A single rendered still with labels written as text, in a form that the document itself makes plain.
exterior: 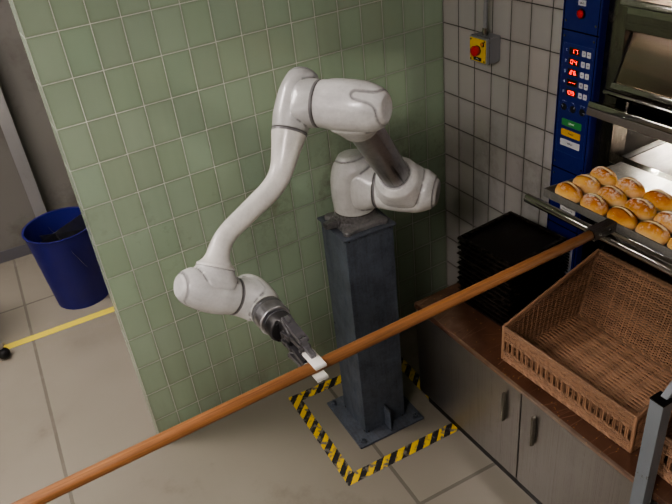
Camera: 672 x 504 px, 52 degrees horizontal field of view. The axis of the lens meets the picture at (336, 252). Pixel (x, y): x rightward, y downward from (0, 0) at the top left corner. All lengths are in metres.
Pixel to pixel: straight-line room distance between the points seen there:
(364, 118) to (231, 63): 0.88
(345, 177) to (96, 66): 0.89
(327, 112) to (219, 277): 0.52
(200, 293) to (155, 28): 1.05
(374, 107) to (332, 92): 0.12
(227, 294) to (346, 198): 0.81
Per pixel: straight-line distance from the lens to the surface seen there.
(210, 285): 1.76
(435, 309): 1.78
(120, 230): 2.66
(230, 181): 2.73
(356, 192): 2.42
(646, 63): 2.40
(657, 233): 2.11
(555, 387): 2.43
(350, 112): 1.84
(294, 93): 1.91
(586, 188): 2.34
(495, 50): 2.82
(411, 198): 2.33
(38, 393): 3.81
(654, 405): 1.98
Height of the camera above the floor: 2.30
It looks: 33 degrees down
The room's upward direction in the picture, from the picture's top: 7 degrees counter-clockwise
